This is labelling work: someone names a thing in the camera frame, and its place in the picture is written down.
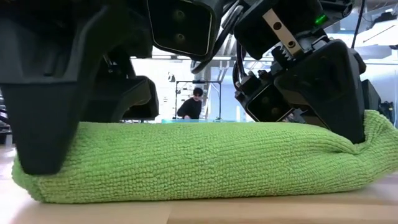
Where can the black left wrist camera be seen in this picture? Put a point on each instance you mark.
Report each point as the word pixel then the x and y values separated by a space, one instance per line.
pixel 183 28

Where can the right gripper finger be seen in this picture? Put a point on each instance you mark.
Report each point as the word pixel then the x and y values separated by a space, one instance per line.
pixel 329 90
pixel 370 95

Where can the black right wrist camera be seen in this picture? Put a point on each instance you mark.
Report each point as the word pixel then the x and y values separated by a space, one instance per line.
pixel 267 102

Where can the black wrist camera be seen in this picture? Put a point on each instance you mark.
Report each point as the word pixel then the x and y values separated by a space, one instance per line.
pixel 183 28
pixel 267 102

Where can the dark wall screen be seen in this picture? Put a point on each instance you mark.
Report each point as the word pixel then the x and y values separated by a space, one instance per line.
pixel 387 112

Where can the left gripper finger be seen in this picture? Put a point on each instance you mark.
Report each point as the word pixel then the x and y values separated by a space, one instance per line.
pixel 124 99
pixel 46 93

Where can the person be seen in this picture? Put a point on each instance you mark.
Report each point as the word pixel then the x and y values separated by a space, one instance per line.
pixel 190 107

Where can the green microfiber towel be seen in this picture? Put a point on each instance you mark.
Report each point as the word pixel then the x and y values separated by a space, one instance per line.
pixel 202 161

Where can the teal plastic basket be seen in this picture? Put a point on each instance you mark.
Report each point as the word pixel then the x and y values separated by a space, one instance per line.
pixel 211 121

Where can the overhead light bar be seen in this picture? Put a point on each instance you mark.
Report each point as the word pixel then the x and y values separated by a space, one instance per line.
pixel 174 57

